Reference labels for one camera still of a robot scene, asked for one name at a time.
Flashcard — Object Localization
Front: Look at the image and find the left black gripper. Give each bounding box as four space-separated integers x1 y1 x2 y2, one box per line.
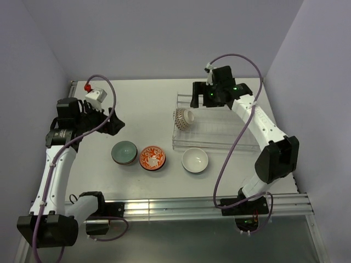
75 100 124 135

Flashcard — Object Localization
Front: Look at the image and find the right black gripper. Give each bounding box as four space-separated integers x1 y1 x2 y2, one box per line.
190 82 225 108

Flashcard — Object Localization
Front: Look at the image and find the teal dashed bowl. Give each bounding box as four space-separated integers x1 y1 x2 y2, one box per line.
111 141 138 165

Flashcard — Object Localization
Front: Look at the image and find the brown patterned bowl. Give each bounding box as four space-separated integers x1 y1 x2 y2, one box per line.
173 108 195 132

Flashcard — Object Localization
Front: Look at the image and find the orange floral bowl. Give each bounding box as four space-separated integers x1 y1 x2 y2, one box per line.
139 145 167 171

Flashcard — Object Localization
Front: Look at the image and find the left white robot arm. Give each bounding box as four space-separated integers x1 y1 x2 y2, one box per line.
17 98 125 248

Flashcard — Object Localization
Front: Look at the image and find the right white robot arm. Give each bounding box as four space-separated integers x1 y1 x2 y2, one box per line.
190 64 299 214

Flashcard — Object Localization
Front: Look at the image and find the plain white bowl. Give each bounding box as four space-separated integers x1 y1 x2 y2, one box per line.
182 147 209 174

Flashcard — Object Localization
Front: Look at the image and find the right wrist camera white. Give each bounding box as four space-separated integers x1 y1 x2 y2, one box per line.
205 62 216 85

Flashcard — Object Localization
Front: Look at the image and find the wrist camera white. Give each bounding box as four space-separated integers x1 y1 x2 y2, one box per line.
205 62 216 85
84 84 107 112

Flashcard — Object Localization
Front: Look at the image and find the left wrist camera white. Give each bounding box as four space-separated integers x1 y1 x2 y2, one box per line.
84 84 107 112

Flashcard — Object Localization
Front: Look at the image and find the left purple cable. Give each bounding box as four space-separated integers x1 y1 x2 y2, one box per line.
31 74 129 260

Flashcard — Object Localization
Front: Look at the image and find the white wire dish rack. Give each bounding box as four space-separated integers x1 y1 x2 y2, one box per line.
172 94 245 153

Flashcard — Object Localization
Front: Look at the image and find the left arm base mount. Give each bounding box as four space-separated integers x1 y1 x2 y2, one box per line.
84 202 125 236

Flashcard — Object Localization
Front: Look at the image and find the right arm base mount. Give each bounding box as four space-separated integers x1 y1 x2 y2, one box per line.
222 197 269 232

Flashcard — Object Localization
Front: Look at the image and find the aluminium table rail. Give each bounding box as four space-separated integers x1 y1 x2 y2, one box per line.
104 193 315 222

